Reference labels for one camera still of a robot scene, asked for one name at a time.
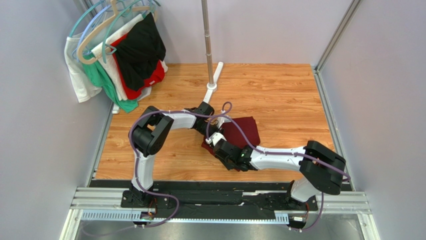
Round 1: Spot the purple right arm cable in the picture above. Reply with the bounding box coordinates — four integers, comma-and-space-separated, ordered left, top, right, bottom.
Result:
205, 114, 352, 232

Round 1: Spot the white shirt on hanger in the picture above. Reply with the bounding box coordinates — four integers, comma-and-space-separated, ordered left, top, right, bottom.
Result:
64, 14, 168, 103

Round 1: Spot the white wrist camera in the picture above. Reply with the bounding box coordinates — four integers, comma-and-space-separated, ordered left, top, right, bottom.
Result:
214, 110, 231, 128
205, 132, 226, 148

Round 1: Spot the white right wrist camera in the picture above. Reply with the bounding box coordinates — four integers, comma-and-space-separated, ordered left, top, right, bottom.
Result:
205, 132, 226, 148

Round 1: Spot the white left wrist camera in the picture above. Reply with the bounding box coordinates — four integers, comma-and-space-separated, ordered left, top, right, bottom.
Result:
214, 110, 231, 128

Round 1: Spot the red shirt on hanger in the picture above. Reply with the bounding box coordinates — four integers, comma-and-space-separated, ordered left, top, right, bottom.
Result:
110, 34, 165, 100

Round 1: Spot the aluminium corner post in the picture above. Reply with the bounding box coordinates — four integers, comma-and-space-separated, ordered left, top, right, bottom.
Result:
314, 0, 363, 73

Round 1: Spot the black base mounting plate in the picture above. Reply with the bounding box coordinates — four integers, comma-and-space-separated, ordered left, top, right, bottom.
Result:
89, 180, 321, 220

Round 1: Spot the dark red cloth napkin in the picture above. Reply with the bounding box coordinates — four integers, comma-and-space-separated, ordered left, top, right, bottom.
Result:
201, 116, 261, 157

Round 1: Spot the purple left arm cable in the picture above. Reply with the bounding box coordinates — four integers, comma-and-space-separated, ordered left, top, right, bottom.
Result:
81, 101, 233, 237

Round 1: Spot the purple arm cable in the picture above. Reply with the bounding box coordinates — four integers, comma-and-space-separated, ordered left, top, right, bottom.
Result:
205, 114, 352, 232
81, 101, 233, 237

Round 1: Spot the green shirt on hanger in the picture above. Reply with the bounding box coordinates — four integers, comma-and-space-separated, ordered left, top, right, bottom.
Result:
82, 61, 139, 113

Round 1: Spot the light blue clothes hanger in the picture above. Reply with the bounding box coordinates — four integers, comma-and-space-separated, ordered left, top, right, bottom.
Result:
69, 0, 111, 62

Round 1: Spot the metal pole white base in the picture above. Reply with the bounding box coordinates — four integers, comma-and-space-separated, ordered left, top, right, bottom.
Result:
201, 0, 224, 104

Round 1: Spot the teal clothes hanger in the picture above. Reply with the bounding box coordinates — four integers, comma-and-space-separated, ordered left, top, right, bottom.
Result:
67, 0, 162, 65

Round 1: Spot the aluminium frame rail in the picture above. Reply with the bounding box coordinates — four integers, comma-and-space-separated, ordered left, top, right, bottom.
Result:
60, 187, 380, 240

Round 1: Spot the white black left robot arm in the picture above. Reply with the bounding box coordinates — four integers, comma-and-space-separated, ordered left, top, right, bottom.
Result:
126, 102, 224, 207

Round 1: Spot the beige clothes hanger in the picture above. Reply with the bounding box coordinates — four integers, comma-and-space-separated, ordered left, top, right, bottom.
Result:
77, 0, 160, 65

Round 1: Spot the black shirt on hanger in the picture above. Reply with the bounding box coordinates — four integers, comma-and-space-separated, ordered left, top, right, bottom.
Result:
114, 13, 166, 91

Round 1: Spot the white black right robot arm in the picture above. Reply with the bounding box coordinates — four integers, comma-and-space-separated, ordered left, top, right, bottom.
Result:
210, 139, 350, 203

